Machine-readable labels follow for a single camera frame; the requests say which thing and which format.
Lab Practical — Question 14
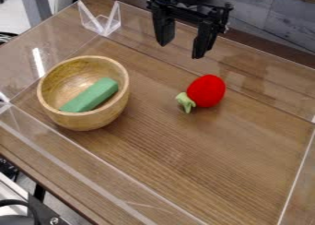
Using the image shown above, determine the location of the brown wooden bowl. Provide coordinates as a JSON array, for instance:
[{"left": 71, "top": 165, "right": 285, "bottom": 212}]
[{"left": 38, "top": 55, "right": 131, "bottom": 131}]

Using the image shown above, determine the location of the red felt strawberry toy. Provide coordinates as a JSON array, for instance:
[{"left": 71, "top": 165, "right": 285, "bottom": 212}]
[{"left": 177, "top": 75, "right": 228, "bottom": 113}]

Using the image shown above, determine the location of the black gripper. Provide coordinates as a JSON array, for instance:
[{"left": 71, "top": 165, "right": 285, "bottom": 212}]
[{"left": 149, "top": 0, "right": 234, "bottom": 59}]

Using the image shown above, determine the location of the black metal bracket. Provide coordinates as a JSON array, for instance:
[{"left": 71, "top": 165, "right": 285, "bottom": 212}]
[{"left": 29, "top": 195, "right": 71, "bottom": 225}]

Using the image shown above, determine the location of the green rectangular stick block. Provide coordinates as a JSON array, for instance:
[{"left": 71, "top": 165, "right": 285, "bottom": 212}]
[{"left": 59, "top": 77, "right": 119, "bottom": 113}]

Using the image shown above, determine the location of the black cable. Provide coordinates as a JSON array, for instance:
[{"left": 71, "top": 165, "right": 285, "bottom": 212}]
[{"left": 0, "top": 198, "right": 35, "bottom": 225}]

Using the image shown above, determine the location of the clear acrylic enclosure wall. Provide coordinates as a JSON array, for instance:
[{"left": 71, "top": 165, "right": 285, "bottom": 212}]
[{"left": 0, "top": 0, "right": 315, "bottom": 225}]

